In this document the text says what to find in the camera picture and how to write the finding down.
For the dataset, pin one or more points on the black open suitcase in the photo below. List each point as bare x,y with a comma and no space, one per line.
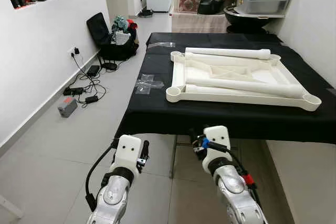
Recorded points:
97,30

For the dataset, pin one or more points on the grey metal table frame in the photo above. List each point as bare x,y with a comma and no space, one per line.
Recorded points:
172,158

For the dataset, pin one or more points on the clear grey storage box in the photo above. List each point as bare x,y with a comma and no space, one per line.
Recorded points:
262,2

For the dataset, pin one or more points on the teal cloth bundle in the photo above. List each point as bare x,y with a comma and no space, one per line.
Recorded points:
119,23

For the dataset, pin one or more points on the white plastic packet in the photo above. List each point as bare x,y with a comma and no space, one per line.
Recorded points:
122,38

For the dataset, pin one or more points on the beige cloth covered stand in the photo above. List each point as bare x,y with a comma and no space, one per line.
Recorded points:
197,23

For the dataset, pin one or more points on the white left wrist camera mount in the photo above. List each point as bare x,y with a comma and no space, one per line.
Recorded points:
127,153

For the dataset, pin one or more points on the black tablecloth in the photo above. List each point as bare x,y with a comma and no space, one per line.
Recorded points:
157,114

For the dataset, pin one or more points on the black power strip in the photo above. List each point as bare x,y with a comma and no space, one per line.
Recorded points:
73,91

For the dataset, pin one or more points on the small black power adapter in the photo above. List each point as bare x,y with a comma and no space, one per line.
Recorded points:
92,99

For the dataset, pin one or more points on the grey box with red label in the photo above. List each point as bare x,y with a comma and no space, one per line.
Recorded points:
67,108

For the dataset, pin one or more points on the red cloth bundle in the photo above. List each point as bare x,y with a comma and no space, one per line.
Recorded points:
132,24

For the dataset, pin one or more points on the large black wok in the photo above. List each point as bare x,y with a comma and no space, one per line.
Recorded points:
244,19

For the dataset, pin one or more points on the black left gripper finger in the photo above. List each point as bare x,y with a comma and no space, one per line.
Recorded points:
145,148

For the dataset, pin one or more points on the white plastic table top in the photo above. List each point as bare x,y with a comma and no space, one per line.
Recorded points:
231,71

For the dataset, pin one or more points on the white wall socket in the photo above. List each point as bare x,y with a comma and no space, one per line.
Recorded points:
72,52

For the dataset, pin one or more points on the black oval device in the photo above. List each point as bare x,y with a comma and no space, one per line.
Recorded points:
109,66

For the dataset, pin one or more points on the black power adapter brick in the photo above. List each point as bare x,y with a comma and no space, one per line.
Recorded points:
93,70

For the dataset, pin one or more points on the black shoe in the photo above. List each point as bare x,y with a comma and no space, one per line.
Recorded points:
145,12

